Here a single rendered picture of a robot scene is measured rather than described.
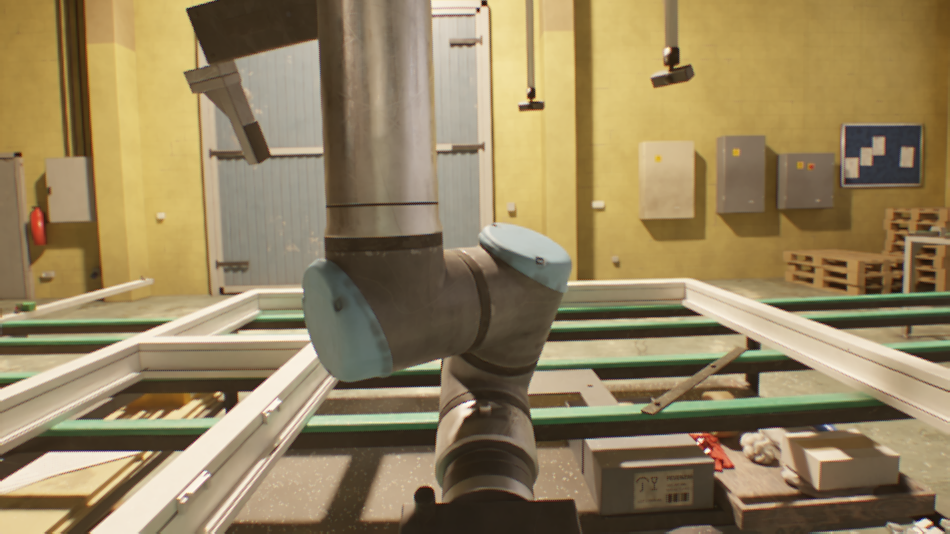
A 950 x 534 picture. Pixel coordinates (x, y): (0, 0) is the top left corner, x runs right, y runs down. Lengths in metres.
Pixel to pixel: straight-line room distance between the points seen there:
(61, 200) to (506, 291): 8.24
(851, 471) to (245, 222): 6.91
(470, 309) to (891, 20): 9.42
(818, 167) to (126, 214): 9.69
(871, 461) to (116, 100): 7.89
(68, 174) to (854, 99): 11.34
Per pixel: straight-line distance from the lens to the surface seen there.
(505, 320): 0.39
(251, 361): 1.10
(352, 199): 0.33
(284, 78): 7.23
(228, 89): 0.53
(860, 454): 1.25
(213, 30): 0.51
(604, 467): 1.03
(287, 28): 0.47
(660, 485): 1.08
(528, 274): 0.39
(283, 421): 0.80
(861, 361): 1.09
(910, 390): 1.02
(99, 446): 1.00
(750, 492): 1.22
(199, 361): 1.15
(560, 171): 6.41
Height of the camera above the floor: 1.21
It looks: 4 degrees down
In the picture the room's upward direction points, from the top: 1 degrees counter-clockwise
